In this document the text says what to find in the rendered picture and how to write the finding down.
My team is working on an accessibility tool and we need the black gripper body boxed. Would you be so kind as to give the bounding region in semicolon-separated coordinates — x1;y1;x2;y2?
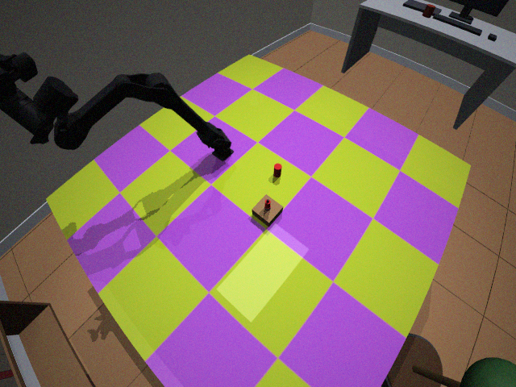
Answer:
0;52;38;120

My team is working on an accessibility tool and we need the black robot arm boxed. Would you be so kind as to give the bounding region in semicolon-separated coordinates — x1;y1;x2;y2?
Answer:
0;67;234;161

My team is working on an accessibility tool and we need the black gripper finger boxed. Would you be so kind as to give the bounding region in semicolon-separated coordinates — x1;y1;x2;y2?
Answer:
0;54;17;72

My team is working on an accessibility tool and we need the brown square block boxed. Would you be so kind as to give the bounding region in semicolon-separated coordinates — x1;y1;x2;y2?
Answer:
252;194;283;227

